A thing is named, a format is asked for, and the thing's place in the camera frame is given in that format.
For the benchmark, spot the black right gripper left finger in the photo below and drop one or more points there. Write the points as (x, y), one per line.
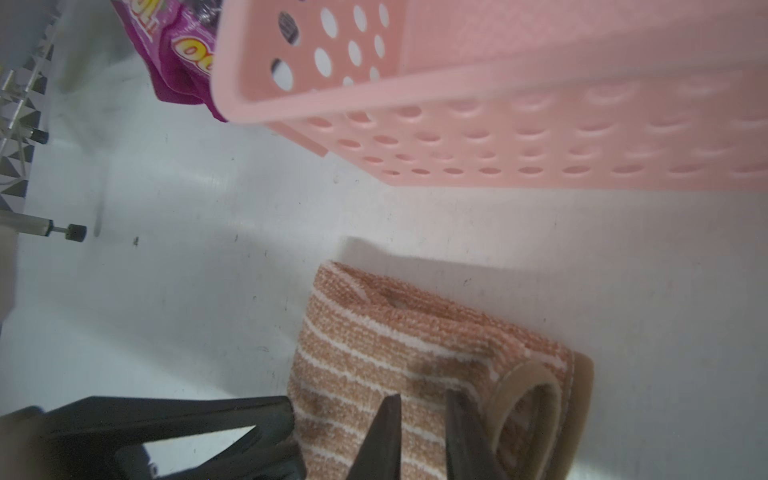
(379, 456)

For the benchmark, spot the purple snack packet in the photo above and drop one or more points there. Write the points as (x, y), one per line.
(176, 40)

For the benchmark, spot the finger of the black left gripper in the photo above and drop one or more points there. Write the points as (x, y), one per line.
(106, 438)

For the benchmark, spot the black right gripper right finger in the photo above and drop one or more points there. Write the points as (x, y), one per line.
(467, 446)

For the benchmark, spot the brown striped square dishcloth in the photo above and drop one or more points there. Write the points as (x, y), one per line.
(365, 337)

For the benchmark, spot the pink perforated plastic basket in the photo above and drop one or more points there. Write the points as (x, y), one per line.
(667, 95)

